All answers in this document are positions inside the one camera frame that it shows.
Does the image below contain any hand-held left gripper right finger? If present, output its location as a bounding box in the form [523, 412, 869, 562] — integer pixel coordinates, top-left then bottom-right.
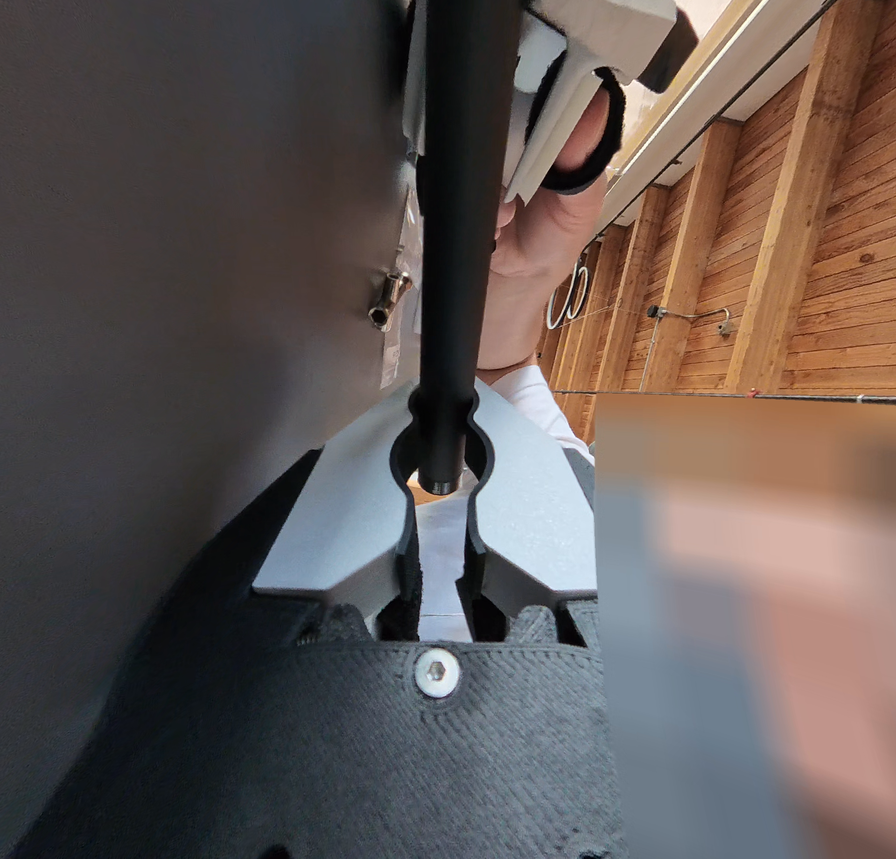
[456, 381, 597, 606]

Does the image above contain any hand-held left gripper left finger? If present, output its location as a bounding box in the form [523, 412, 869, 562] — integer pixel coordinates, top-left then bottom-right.
[251, 380, 423, 613]

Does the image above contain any black screwdriver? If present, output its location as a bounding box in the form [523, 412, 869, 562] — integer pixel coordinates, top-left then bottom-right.
[416, 0, 522, 497]

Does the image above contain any dark grey desk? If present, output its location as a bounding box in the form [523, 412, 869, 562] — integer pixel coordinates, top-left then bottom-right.
[0, 0, 422, 859]

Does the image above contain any person's right hand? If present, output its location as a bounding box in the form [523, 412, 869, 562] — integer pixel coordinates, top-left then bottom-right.
[483, 89, 610, 317]

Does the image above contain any clear plastic bag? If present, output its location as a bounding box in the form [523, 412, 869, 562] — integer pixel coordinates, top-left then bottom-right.
[378, 166, 425, 392]

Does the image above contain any small metal standoff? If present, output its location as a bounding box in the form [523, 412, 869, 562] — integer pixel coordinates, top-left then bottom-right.
[369, 271, 413, 331]

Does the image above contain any metal conduit with junction box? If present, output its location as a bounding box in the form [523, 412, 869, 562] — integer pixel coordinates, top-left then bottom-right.
[640, 303, 735, 391]

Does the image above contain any white cable coil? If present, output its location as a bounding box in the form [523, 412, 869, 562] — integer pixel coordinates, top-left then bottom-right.
[546, 257, 590, 329]

